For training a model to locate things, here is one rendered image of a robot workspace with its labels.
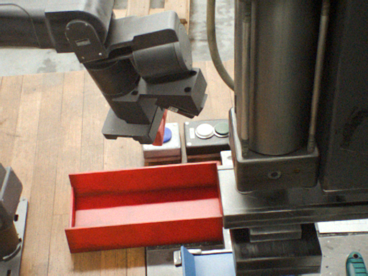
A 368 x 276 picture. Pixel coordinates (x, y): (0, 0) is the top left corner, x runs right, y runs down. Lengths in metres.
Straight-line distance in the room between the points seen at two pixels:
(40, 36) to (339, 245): 0.59
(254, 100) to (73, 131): 0.69
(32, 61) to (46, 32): 2.21
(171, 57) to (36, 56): 2.24
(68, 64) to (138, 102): 2.11
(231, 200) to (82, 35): 0.26
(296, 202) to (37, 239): 0.51
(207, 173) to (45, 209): 0.28
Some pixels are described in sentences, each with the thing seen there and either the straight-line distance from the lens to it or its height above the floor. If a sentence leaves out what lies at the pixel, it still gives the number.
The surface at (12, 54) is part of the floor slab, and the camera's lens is 3.13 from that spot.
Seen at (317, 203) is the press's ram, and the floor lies 1.18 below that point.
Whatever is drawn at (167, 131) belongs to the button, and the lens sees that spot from 1.32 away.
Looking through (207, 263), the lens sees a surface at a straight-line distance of 1.06.
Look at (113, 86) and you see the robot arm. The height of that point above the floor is 1.26.
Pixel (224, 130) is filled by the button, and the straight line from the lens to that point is 1.31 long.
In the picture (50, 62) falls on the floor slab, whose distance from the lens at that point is 3.05.
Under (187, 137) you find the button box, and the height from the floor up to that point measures 0.93.
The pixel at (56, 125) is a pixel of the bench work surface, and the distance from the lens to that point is 1.42.
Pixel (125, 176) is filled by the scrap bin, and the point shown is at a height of 0.94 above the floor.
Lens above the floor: 1.85
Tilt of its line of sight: 45 degrees down
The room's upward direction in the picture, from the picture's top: 4 degrees counter-clockwise
